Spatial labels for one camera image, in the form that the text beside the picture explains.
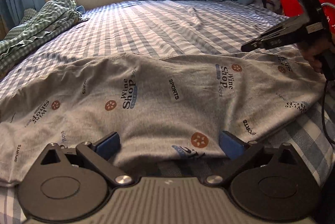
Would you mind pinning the blue checked bed sheet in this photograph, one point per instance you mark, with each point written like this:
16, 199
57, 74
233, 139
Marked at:
160, 29

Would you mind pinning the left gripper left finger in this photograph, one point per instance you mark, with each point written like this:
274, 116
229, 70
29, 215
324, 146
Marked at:
95, 156

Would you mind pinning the person right hand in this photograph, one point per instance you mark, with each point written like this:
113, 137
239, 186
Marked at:
309, 52

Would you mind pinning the grey printed pants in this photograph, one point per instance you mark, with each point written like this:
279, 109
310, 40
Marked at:
166, 108

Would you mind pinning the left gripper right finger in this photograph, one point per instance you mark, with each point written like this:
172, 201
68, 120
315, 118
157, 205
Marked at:
240, 155

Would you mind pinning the green checked quilt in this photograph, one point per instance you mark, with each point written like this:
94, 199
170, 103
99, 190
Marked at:
37, 28

